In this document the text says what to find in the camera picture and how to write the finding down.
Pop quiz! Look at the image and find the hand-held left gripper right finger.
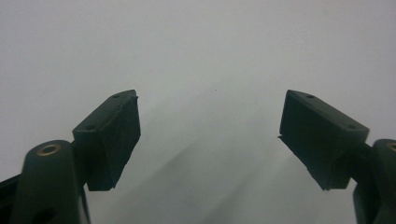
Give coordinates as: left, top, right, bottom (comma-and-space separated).
278, 90, 371, 191

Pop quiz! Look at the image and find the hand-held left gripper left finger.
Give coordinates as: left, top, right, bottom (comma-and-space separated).
72, 89, 142, 192

